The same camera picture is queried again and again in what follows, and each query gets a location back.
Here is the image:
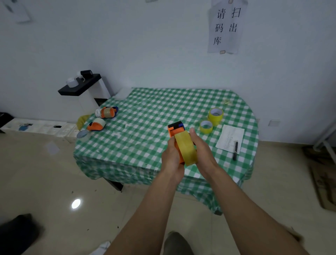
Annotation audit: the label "person's left hand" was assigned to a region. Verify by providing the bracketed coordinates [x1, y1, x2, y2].
[161, 136, 186, 184]

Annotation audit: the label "person's right hand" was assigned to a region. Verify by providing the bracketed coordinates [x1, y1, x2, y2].
[189, 127, 220, 182]

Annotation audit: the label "short yellow tape roll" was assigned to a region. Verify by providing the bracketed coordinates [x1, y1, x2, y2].
[199, 120, 213, 135]

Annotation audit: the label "tall yellow tape roll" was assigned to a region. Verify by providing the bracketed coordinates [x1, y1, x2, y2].
[208, 107, 224, 126]

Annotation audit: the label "beige tape roll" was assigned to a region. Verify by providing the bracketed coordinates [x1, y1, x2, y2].
[92, 117, 107, 129]

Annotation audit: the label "person's right forearm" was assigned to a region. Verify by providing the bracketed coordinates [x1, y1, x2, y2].
[206, 167, 310, 255]

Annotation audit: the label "person's left forearm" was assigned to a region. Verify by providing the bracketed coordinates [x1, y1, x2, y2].
[105, 171, 184, 255]

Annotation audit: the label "white paper sheet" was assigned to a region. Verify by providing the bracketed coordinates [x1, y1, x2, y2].
[215, 124, 245, 154]

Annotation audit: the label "green checkered tablecloth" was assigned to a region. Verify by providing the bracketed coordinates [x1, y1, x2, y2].
[73, 87, 260, 215]

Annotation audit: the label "white foam pad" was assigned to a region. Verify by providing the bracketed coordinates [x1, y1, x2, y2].
[115, 87, 132, 100]

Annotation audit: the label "yellow plastic bag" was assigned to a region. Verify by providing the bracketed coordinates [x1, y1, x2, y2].
[76, 114, 91, 132]

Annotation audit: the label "white cloth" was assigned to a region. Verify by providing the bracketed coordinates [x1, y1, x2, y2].
[89, 240, 111, 255]

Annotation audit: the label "white cabinet with black top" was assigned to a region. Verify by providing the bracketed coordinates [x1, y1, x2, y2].
[57, 73, 111, 116]

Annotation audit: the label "black label printer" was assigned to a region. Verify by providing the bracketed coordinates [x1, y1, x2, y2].
[75, 70, 93, 82]

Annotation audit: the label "white metal rack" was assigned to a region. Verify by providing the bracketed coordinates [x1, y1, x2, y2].
[312, 123, 336, 164]

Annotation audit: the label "row of white boxes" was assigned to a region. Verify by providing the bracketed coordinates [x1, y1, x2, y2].
[1, 117, 79, 144]

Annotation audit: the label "black chair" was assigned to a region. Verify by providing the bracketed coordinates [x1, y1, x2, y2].
[0, 112, 14, 134]

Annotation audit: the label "white paper wall sign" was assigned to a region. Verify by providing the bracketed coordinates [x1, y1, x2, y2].
[207, 0, 248, 55]

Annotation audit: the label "white printed wall paper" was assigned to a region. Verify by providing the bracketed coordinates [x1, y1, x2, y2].
[2, 0, 33, 23]

